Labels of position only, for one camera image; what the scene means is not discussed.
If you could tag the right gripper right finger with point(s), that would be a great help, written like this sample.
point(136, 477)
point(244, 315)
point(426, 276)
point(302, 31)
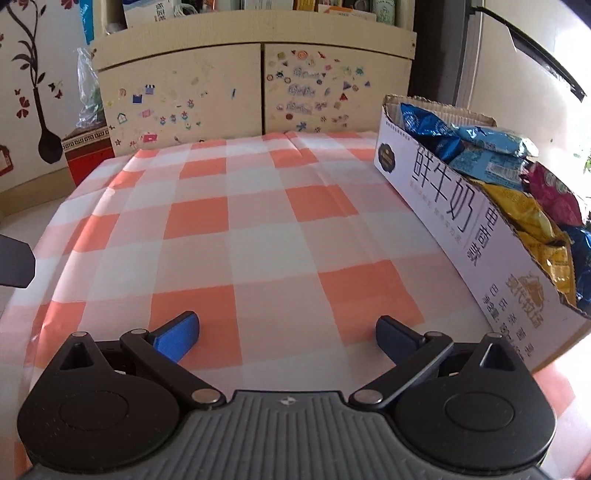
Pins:
point(415, 356)

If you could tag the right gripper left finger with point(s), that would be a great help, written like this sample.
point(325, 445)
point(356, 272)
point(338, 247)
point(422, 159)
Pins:
point(158, 353)

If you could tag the yellow snack bag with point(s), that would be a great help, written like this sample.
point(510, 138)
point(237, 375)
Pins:
point(556, 261)

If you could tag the yellow corn snack packet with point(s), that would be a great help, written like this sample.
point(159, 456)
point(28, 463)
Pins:
point(525, 213)

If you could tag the light blue snack packet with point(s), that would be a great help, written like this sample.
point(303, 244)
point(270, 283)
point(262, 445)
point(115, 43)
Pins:
point(490, 167)

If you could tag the blue foil snack bag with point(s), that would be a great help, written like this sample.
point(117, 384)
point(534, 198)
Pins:
point(431, 132)

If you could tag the pink Ameria biscuit packet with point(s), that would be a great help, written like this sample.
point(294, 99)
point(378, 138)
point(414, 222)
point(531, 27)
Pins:
point(555, 198)

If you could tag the light blue Ameria packet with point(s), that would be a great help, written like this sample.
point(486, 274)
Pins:
point(498, 140)

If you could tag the red cardboard carton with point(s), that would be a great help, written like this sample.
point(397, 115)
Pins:
point(85, 150)

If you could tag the white cardboard milk box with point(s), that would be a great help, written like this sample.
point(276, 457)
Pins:
point(518, 298)

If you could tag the orange white checkered tablecloth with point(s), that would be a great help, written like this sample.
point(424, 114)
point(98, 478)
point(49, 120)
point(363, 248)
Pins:
point(289, 248)

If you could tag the clear plastic bag with greens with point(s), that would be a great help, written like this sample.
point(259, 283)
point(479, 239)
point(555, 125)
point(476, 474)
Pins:
point(92, 110)

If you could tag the beige sticker-covered cabinet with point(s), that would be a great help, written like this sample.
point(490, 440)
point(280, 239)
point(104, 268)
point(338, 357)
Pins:
point(247, 73)

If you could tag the grey refrigerator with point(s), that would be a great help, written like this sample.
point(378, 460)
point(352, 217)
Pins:
point(524, 63)

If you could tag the green glass bottle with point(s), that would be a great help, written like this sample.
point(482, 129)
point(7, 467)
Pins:
point(385, 11)

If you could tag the red wall socket sticker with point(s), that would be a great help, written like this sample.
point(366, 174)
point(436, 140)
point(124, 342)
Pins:
point(6, 164)

